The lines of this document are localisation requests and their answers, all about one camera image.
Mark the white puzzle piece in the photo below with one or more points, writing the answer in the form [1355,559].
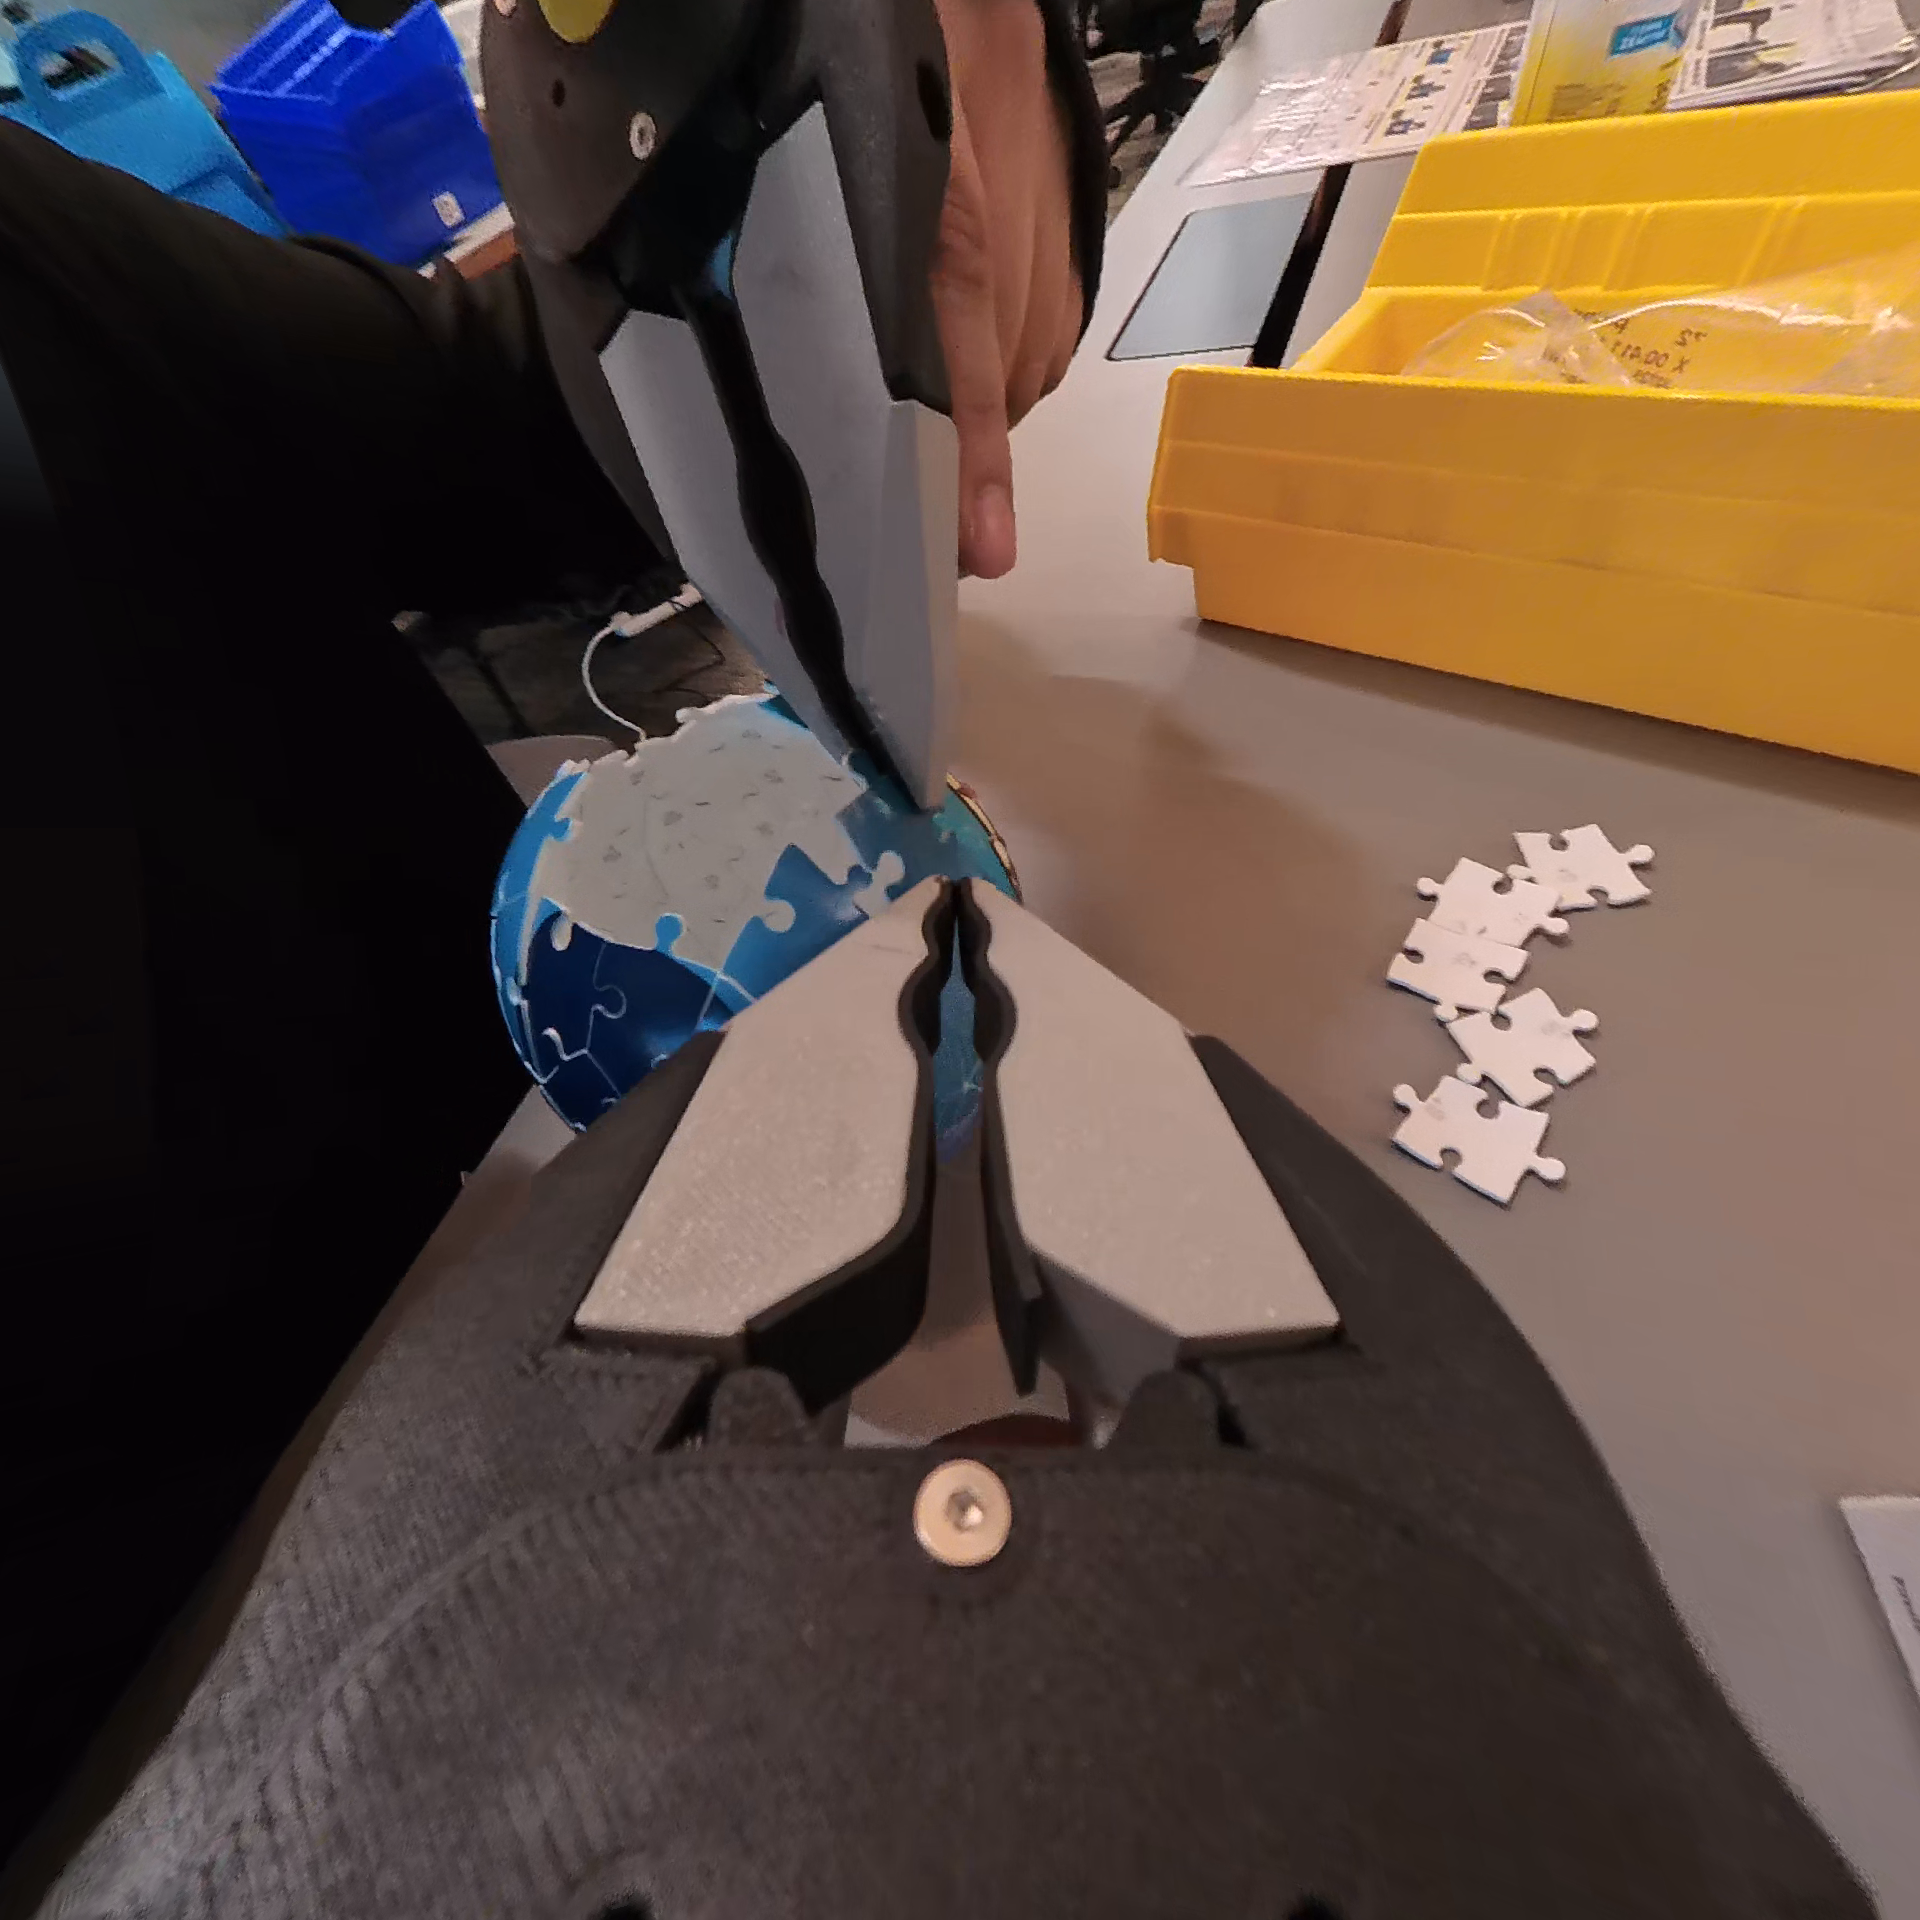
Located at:
[1493,900]
[1523,1047]
[1479,1140]
[1454,968]
[1582,866]

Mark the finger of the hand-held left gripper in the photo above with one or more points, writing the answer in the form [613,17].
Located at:
[884,525]
[675,434]

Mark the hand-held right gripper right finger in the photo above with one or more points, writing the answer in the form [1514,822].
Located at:
[1141,1184]

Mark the pale yellow box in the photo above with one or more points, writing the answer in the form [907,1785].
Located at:
[1604,60]

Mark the stack of blue crates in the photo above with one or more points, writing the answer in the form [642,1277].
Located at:
[360,135]

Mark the clear plastic bag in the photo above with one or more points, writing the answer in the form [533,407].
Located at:
[1650,330]

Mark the blue puzzle ball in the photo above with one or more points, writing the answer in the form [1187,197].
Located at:
[660,855]

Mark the person's left hand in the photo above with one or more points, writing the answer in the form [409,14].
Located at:
[999,300]

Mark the printed paper sheet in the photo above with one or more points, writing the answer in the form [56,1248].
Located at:
[1350,105]
[1800,52]

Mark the person's dark clothed torso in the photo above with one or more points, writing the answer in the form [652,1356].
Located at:
[150,1051]

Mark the white instruction sheet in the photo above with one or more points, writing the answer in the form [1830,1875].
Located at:
[1887,1574]

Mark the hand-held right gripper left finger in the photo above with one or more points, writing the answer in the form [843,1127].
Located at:
[751,1184]

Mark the yellow plastic bin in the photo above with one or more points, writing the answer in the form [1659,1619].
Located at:
[1501,510]

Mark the person's left forearm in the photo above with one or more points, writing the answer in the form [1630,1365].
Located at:
[224,330]

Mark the light blue plastic carrier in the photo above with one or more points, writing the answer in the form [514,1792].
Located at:
[135,135]

